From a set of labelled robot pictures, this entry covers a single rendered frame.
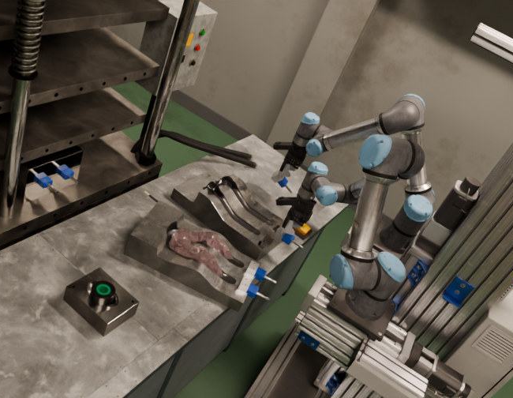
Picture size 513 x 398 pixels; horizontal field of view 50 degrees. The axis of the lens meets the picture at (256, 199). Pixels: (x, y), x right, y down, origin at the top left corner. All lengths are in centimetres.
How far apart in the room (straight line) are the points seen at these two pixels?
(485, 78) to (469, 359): 228
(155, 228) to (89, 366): 61
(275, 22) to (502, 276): 286
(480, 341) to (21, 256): 168
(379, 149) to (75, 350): 116
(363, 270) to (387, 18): 252
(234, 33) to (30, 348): 323
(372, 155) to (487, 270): 60
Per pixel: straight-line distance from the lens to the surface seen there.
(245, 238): 237
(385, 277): 197
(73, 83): 219
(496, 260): 208
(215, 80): 473
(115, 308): 195
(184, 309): 211
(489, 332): 219
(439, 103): 416
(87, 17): 211
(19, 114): 202
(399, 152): 184
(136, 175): 266
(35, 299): 203
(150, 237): 216
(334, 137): 239
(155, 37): 265
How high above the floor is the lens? 236
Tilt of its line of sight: 34 degrees down
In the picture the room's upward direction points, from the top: 25 degrees clockwise
